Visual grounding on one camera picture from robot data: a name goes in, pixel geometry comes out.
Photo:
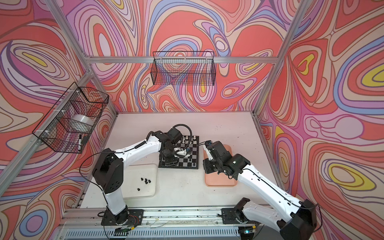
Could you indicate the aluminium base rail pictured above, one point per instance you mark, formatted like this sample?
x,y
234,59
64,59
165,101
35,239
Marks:
x,y
180,216

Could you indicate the silver tape roll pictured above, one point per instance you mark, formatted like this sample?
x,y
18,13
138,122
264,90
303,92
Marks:
x,y
83,119

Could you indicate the black wire basket left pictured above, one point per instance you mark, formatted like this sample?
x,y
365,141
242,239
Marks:
x,y
62,134

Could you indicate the black and grey chessboard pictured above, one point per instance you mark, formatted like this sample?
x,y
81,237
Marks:
x,y
189,161

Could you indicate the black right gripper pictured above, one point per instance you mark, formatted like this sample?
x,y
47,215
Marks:
x,y
206,164

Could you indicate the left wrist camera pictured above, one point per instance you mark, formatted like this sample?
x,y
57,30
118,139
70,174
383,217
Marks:
x,y
179,153

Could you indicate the black chess pieces in tray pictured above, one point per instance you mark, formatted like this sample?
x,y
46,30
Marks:
x,y
143,184

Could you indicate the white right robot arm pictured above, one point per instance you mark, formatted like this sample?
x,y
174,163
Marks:
x,y
294,219

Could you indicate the black wire basket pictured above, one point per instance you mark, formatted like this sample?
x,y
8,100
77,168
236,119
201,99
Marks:
x,y
183,68
62,134

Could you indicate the black wire basket back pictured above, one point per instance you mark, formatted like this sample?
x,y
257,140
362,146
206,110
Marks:
x,y
183,68

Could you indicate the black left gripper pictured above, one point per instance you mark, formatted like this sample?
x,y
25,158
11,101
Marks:
x,y
171,162

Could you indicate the white plastic tray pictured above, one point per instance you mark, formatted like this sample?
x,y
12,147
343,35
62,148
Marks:
x,y
132,175

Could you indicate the pink plastic tray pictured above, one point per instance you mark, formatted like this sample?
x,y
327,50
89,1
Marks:
x,y
215,179

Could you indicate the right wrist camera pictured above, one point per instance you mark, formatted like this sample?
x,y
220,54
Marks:
x,y
207,152

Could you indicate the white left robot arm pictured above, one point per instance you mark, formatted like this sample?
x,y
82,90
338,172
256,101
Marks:
x,y
111,164

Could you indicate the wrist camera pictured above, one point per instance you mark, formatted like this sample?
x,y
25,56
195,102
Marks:
x,y
179,153
207,152

